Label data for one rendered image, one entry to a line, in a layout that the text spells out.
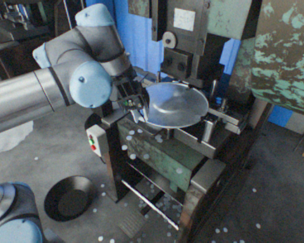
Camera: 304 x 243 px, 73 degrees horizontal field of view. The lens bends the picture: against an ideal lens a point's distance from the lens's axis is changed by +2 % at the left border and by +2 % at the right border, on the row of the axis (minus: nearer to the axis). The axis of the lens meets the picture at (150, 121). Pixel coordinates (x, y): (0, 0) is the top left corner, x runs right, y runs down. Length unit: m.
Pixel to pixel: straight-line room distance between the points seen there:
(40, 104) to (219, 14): 0.45
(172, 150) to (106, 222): 0.73
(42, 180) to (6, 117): 1.30
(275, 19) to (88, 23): 0.35
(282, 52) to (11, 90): 0.38
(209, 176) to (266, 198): 0.88
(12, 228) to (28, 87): 0.43
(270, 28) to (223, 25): 0.30
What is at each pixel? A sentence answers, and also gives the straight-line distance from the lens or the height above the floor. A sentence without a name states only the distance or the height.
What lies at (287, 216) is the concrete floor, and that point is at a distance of 1.59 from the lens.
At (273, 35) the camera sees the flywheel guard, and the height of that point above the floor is 1.16.
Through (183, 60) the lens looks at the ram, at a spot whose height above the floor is 0.96.
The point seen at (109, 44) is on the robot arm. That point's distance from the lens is 0.51.
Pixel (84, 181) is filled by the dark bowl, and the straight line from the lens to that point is 1.48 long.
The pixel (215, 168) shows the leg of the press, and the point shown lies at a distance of 0.77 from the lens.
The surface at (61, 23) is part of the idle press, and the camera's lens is 2.16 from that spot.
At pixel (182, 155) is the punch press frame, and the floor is 0.64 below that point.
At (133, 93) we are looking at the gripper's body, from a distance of 0.57.
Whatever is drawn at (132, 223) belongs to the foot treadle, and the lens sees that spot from 1.17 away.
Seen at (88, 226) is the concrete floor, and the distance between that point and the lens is 1.38.
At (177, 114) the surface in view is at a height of 0.78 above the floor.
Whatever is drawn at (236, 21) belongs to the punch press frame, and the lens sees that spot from 0.57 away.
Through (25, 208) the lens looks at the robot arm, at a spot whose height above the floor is 0.66.
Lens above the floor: 1.24
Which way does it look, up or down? 41 degrees down
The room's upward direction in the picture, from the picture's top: straight up
